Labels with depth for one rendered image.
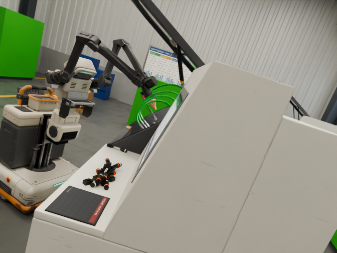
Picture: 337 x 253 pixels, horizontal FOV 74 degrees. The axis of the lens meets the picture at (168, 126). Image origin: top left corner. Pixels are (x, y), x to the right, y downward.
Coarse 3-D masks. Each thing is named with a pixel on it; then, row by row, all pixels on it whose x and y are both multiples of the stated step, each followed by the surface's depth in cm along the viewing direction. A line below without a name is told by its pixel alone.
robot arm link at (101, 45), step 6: (90, 42) 141; (102, 42) 148; (90, 48) 144; (96, 48) 143; (102, 48) 146; (102, 54) 149; (108, 54) 148; (114, 54) 151; (108, 60) 152; (114, 60) 151; (120, 60) 153; (120, 66) 153; (126, 66) 155; (126, 72) 156; (132, 72) 156; (132, 78) 158; (138, 78) 158
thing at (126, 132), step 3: (126, 129) 187; (129, 129) 190; (123, 132) 176; (126, 132) 179; (129, 132) 194; (120, 135) 167; (123, 135) 169; (126, 135) 182; (117, 138) 159; (120, 138) 161; (114, 141) 151
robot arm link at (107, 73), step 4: (116, 40) 196; (124, 40) 194; (116, 44) 197; (128, 44) 198; (112, 48) 200; (116, 48) 198; (120, 48) 201; (116, 52) 199; (108, 64) 201; (112, 64) 201; (108, 68) 200; (112, 68) 203; (104, 72) 202; (108, 72) 201; (100, 76) 201; (104, 76) 200; (108, 76) 203; (100, 80) 201; (104, 80) 200; (100, 84) 200
